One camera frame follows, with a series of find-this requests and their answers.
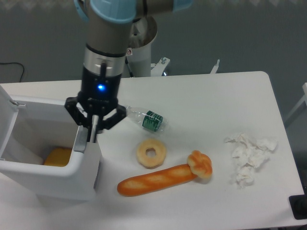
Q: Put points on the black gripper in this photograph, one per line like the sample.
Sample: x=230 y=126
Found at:
x=98 y=96

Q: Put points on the white push-lid trash can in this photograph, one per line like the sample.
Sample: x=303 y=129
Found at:
x=43 y=149

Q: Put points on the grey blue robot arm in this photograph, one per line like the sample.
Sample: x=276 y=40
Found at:
x=109 y=28

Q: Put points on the yellow object inside trash can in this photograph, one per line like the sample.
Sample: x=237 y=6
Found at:
x=58 y=157

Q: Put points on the clear plastic bottle green label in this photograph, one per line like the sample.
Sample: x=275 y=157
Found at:
x=148 y=120

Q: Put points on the long orange baguette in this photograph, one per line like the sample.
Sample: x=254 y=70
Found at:
x=155 y=181

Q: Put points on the knotted bread roll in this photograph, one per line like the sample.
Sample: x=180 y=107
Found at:
x=200 y=164

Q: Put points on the crumpled white tissue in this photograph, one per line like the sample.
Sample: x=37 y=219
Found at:
x=249 y=155

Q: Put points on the white furniture piece right edge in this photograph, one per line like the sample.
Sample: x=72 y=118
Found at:
x=297 y=109

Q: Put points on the black device at table edge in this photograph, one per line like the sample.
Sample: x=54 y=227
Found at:
x=298 y=205

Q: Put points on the pale ring doughnut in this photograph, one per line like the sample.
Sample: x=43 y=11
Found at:
x=151 y=153

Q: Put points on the white metal base frame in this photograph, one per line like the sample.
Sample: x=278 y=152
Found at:
x=156 y=69

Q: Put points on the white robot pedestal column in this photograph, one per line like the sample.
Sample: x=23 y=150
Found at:
x=138 y=57

